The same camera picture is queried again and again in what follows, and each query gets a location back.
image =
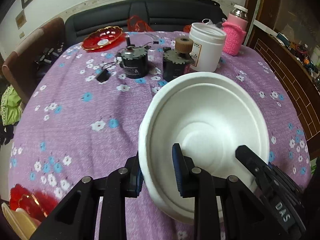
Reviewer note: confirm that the black electric motor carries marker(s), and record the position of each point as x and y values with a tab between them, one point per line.
133	66

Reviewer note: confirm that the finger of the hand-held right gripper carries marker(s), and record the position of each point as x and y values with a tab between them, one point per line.
250	160

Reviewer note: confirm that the brown wooden cabinet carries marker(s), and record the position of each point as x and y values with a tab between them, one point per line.
282	62

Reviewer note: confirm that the white plastic jar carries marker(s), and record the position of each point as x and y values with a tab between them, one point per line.
207	52

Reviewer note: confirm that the bottle in pink knit sleeve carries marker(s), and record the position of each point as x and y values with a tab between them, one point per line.
235	35

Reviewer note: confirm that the red plastic bag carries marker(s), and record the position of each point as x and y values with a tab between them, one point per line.
137	25

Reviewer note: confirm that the white foam bowl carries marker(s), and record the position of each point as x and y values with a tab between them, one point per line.
212	120

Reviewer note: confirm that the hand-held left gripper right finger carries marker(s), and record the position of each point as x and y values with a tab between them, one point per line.
178	170

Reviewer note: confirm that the purple floral tablecloth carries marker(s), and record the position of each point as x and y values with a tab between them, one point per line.
87	105

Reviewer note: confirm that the brown chair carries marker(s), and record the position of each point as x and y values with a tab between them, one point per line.
27	62

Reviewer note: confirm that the small black adapter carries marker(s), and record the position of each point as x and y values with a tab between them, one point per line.
103	76

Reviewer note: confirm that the black sofa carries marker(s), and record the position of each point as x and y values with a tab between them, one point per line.
162	12

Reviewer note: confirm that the cream plastic colander basket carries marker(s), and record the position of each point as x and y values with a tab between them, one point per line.
17	223

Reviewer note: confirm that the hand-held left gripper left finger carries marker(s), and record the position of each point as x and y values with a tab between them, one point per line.
136	180

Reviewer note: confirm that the red plate with gold rim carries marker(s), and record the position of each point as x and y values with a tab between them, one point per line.
110	33
37	200

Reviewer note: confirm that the green cloth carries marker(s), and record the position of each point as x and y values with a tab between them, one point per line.
10	105

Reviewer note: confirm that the black motor with wooden gear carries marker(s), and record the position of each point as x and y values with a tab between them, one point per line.
175	67

